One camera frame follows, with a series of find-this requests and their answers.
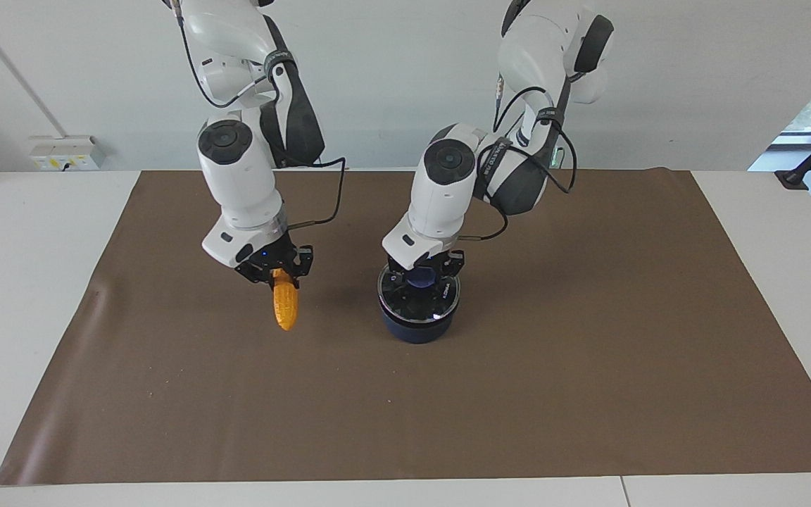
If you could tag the glass lid purple knob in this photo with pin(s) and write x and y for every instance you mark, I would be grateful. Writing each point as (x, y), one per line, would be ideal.
(419, 303)

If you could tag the brown table mat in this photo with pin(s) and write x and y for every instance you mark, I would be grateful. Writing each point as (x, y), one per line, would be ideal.
(405, 408)

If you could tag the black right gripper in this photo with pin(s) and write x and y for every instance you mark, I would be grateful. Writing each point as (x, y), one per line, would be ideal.
(279, 257)

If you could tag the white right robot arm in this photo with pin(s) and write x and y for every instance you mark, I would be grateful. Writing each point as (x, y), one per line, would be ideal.
(243, 183)

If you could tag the white wall power socket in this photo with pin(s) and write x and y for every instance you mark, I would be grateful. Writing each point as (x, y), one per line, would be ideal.
(67, 153)

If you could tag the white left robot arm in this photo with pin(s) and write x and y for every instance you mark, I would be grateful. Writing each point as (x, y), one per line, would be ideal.
(448, 190)

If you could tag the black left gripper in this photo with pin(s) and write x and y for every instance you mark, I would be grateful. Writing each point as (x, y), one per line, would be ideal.
(441, 256)

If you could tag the yellow toy corn cob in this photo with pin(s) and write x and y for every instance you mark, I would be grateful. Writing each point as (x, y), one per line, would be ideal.
(285, 306)

